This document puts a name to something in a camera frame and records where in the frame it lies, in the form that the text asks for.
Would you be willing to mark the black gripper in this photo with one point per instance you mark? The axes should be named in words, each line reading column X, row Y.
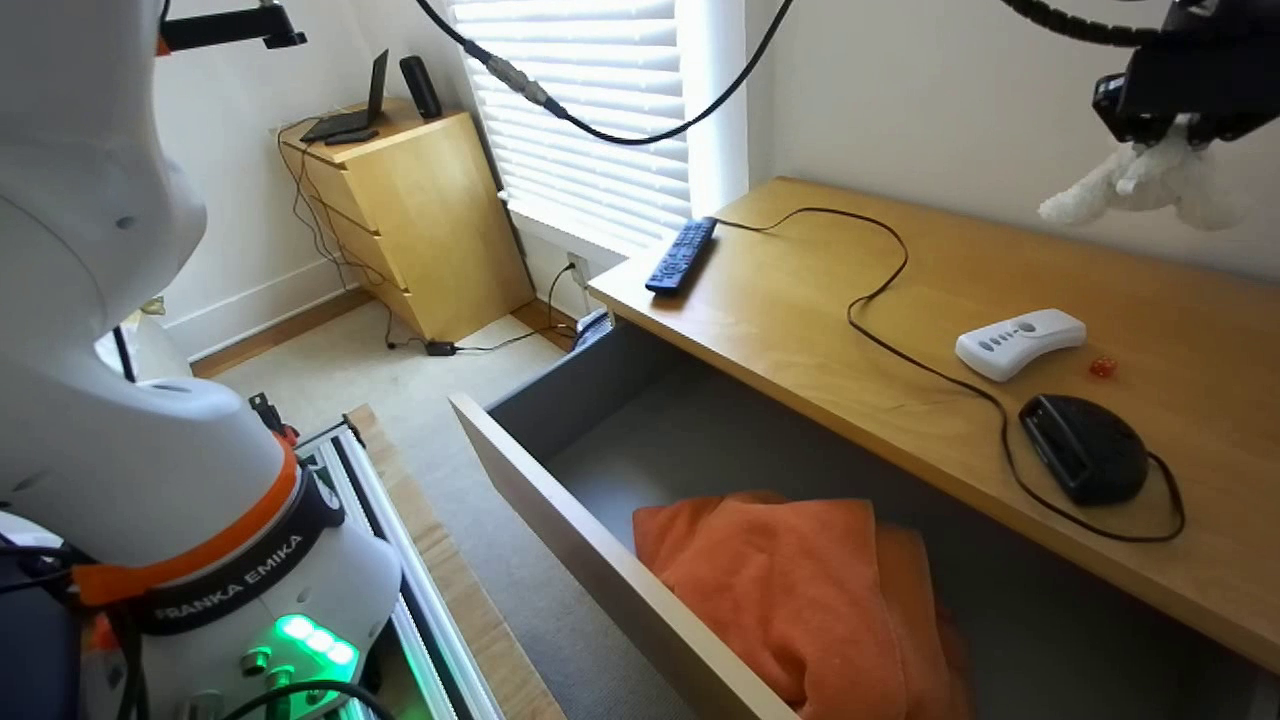
column 1223, row 43

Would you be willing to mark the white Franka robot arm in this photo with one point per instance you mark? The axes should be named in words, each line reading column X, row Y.
column 107, row 402

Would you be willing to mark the small red object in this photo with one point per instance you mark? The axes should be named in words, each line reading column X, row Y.
column 1103, row 368

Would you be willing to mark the white handheld remote device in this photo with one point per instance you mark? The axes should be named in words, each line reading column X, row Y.
column 1021, row 344

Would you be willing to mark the black oval desk device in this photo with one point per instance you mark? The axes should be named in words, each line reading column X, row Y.
column 1085, row 452

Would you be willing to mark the light wooden desk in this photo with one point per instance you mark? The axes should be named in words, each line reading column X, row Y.
column 934, row 463

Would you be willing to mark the black television remote control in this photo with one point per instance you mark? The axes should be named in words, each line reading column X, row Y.
column 680, row 257

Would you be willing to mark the white slatted window blind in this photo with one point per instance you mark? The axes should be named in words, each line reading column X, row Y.
column 616, row 186

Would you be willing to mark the orange folded towel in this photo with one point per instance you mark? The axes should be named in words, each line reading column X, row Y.
column 786, row 584

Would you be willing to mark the open wooden desk drawer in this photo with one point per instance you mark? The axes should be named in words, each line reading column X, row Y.
column 585, row 534

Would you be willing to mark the black upright speaker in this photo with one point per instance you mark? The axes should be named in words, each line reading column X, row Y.
column 422, row 84

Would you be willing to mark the light wooden dresser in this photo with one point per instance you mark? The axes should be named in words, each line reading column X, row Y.
column 424, row 227

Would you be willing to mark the black power adapter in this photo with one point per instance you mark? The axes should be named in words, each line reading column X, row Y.
column 442, row 344

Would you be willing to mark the black open laptop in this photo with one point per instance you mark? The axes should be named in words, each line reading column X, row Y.
column 347, row 127

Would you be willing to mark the robot mounting platform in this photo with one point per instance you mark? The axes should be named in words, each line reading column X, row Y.
column 455, row 584

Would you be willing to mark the black bar with orange end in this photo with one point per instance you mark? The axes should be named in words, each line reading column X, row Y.
column 227, row 27

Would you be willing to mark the white window frame trim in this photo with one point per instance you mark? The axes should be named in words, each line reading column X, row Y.
column 720, row 123

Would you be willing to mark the white wall outlet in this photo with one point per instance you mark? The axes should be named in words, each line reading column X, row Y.
column 578, row 267

